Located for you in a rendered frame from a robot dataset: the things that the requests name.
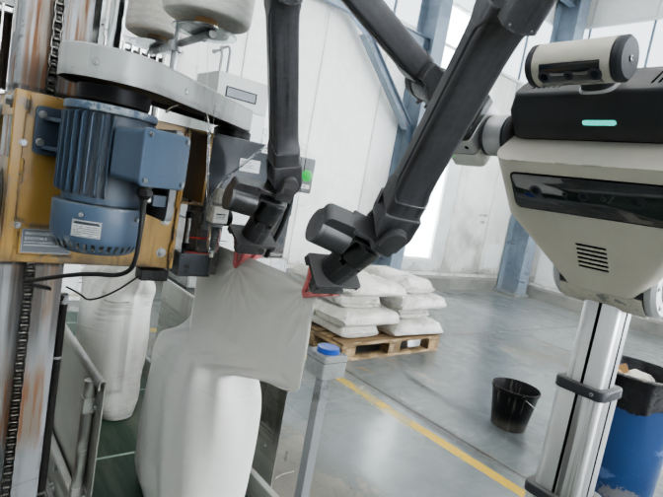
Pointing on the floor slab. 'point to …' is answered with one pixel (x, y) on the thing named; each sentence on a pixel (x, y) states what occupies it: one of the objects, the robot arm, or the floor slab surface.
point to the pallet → (390, 345)
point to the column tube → (36, 401)
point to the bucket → (512, 403)
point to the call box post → (312, 437)
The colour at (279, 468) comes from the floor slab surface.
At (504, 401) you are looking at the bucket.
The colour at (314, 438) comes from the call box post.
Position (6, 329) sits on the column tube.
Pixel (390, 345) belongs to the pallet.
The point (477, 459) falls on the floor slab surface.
